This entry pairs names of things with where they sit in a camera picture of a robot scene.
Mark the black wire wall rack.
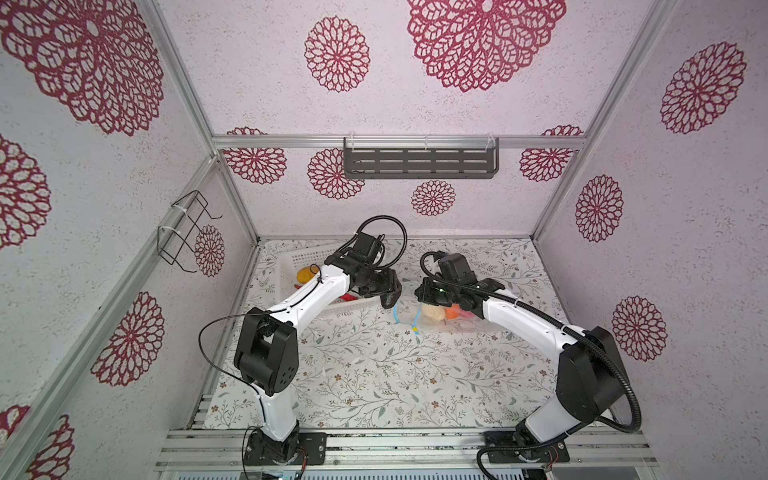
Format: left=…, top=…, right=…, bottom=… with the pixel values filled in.
left=155, top=190, right=223, bottom=274

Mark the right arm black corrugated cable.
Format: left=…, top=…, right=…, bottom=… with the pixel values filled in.
left=418, top=250, right=643, bottom=480

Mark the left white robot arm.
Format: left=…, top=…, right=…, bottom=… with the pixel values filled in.
left=233, top=233, right=402, bottom=445

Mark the clear zip top bag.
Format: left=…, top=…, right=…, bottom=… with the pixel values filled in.
left=391, top=295, right=500, bottom=335

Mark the grey slotted wall shelf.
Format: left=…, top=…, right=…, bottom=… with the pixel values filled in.
left=342, top=138, right=499, bottom=180

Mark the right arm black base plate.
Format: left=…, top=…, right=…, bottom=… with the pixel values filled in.
left=480, top=430, right=571, bottom=465

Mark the orange toy fruit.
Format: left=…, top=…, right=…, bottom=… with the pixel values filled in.
left=444, top=304, right=465, bottom=320

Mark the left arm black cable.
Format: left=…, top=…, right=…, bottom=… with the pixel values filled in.
left=197, top=214, right=409, bottom=480

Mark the yellow toy potato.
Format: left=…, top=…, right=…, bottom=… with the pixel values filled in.
left=296, top=265, right=321, bottom=285

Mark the dark oval toy avocado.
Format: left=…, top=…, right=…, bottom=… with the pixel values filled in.
left=379, top=283, right=402, bottom=310

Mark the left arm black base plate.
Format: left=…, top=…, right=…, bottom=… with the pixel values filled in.
left=243, top=430, right=328, bottom=467

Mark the white perforated plastic basket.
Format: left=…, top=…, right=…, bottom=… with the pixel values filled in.
left=273, top=244, right=380, bottom=318

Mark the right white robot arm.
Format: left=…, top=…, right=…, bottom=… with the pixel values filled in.
left=416, top=251, right=642, bottom=450

